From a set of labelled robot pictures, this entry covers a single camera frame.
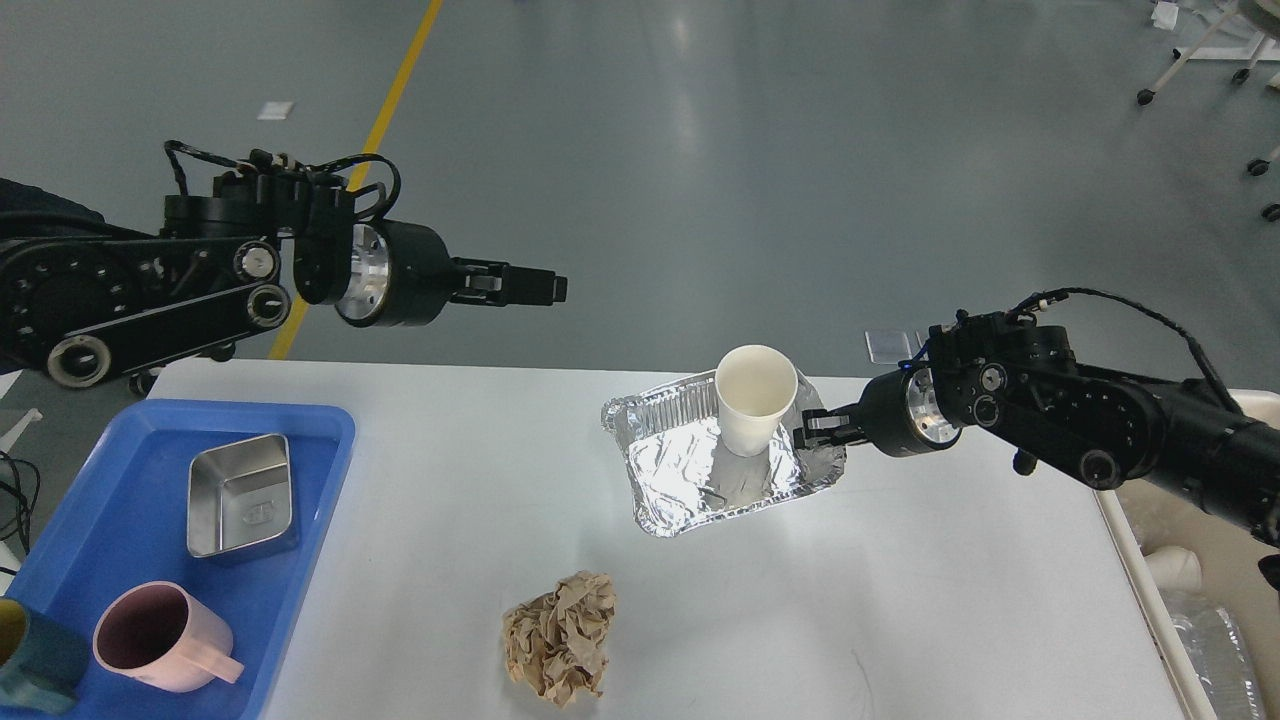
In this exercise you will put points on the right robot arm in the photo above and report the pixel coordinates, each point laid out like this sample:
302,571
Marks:
1019,380

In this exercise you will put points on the stainless steel rectangular container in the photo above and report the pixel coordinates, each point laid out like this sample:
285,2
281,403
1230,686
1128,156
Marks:
241,504

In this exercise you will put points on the aluminium foil tray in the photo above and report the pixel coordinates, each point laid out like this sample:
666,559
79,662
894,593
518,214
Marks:
683,477

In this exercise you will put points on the blue plastic tray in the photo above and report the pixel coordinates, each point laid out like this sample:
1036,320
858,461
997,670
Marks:
123,523

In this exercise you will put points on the teal mug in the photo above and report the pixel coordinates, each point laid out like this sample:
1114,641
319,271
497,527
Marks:
42,662

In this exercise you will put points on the brown paper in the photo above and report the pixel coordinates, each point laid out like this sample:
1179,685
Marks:
555,643

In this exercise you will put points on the clear plastic in bin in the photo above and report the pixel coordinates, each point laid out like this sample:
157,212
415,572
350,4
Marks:
1218,653

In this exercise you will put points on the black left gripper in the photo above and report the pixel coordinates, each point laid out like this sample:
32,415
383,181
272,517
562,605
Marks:
402,274

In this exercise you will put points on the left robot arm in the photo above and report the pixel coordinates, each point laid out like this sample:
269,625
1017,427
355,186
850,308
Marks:
86,302

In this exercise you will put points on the white cart frame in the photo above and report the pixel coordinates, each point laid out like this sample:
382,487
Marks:
1262,19

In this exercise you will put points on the left floor plate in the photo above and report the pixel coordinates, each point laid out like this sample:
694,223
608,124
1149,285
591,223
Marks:
889,347

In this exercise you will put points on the beige plastic bin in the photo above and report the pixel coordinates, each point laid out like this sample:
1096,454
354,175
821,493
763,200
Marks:
1141,517

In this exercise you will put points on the pink ribbed mug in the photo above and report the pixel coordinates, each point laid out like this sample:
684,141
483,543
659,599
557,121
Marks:
158,634

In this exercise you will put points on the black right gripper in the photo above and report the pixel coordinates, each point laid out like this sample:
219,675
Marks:
898,413

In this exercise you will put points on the white paper cup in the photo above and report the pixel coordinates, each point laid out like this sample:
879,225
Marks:
755,386

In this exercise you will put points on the white cup in bin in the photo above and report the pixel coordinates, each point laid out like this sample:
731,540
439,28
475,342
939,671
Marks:
1175,569

